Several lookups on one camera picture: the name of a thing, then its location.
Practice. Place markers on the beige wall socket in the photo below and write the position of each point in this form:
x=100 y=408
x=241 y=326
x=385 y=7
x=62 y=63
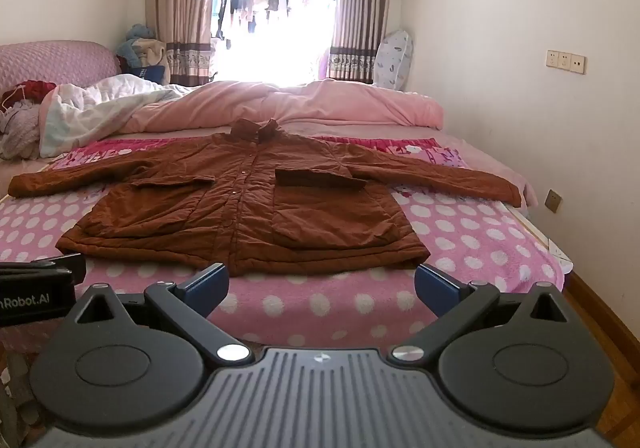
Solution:
x=579 y=63
x=552 y=59
x=565 y=61

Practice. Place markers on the dark blue bag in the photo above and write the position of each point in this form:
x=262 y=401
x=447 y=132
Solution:
x=150 y=74

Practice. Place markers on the white patterned pillow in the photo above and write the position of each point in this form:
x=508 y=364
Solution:
x=395 y=60

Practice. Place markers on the grey cloth pile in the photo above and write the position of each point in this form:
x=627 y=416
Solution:
x=17 y=128

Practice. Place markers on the blue and beige cloth pile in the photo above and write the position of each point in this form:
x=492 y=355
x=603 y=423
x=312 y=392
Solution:
x=142 y=45

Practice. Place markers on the gold wall socket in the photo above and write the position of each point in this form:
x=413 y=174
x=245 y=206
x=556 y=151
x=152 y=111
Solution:
x=553 y=201

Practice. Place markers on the magenta floral blanket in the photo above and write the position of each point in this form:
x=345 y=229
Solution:
x=430 y=155

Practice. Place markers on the brown quilted jacket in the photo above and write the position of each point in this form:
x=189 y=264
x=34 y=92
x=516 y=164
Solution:
x=250 y=208

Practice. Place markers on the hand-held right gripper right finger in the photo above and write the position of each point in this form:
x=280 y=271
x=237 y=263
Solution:
x=436 y=285

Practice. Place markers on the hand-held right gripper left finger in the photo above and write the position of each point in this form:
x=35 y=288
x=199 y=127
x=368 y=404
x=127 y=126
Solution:
x=207 y=285

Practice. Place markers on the pink quilted headboard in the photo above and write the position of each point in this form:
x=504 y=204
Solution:
x=60 y=60

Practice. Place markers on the pink quilt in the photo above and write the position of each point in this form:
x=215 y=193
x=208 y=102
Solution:
x=300 y=103

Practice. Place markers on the pink polka-dot blanket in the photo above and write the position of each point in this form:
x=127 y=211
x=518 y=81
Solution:
x=475 y=238

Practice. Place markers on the row of hanging clothes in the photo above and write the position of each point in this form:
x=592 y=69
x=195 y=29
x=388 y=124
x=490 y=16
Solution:
x=260 y=3

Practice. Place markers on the white quilt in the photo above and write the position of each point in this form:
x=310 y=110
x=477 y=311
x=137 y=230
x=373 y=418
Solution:
x=85 y=108

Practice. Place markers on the striped patterned curtain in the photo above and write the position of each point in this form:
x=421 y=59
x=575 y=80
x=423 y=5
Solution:
x=362 y=3
x=182 y=3

